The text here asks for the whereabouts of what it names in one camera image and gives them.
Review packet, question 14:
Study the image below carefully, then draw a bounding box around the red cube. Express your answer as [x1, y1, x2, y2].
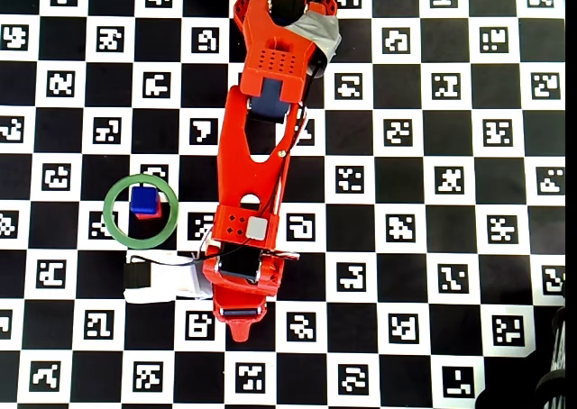
[134, 196, 163, 222]

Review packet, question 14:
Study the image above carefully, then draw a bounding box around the red robot base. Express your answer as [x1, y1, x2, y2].
[230, 0, 339, 30]

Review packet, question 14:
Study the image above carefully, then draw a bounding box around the black flexible tripod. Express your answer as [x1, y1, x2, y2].
[534, 304, 568, 409]

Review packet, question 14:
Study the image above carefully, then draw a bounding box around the black white marker checkerboard mat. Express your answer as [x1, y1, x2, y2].
[0, 0, 567, 409]

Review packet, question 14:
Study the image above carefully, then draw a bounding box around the blue cube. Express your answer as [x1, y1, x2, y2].
[129, 186, 159, 214]

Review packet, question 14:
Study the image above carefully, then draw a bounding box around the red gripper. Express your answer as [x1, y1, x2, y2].
[201, 241, 286, 342]

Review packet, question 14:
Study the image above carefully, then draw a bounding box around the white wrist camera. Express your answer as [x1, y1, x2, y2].
[124, 250, 214, 304]

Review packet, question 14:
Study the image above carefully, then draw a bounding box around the green ring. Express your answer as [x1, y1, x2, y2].
[102, 173, 180, 250]

